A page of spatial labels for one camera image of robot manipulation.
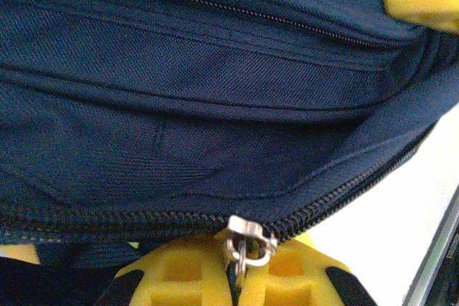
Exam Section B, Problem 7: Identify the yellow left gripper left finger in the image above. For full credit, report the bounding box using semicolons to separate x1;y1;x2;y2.
93;234;236;306

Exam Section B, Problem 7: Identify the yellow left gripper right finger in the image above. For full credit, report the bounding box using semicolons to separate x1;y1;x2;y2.
238;234;374;306

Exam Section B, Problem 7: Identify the long aluminium frame rail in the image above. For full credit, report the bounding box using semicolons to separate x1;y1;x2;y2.
403;183;459;306

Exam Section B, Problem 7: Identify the navy blue backpack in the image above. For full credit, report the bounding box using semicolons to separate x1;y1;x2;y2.
0;0;459;271

